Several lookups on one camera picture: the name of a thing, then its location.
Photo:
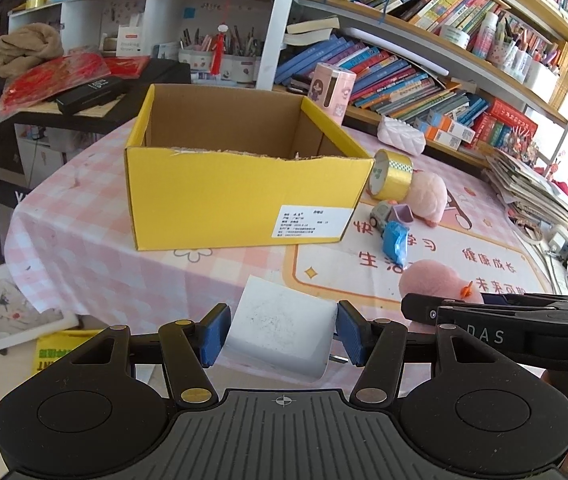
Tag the red paper decorations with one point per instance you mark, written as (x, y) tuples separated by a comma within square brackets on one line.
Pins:
[(65, 74)]

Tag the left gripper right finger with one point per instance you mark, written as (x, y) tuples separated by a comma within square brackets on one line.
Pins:
[(378, 348)]

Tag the pink cylindrical dispenser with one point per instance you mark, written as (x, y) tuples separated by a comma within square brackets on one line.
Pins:
[(330, 89)]

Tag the large pink plush toy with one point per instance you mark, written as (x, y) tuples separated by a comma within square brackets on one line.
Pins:
[(427, 197)]

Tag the brown crumpled cloth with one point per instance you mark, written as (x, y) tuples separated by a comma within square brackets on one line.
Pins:
[(27, 47)]

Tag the blue toy car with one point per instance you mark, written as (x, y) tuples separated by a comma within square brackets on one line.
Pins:
[(395, 245)]

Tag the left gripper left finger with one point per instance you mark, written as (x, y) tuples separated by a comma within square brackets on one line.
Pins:
[(188, 348)]

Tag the yellow cardboard box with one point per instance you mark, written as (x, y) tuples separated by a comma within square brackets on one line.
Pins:
[(214, 167)]

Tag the small pink plush toy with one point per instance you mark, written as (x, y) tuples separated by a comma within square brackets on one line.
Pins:
[(434, 279)]

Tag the white power adapter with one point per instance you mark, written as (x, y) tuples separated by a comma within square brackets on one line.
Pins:
[(277, 329)]

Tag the black keyboard piano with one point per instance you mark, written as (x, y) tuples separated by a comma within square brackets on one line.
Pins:
[(104, 105)]

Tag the yellow tape roll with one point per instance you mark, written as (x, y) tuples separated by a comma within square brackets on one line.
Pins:
[(391, 176)]

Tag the purple toy truck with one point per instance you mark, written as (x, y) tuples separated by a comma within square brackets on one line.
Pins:
[(387, 211)]

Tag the white bookshelf unit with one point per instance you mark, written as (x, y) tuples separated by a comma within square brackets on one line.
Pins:
[(222, 41)]

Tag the white quilted pouch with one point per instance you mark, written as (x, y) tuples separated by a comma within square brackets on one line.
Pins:
[(400, 135)]

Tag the stack of magazines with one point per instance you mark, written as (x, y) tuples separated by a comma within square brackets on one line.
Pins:
[(521, 188)]

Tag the white storage bin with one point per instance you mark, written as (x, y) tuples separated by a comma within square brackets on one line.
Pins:
[(20, 322)]

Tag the row of lower shelf books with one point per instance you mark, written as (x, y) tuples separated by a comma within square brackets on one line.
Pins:
[(390, 84)]

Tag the pink checkered tablecloth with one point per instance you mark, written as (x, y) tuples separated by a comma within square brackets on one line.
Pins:
[(70, 246)]

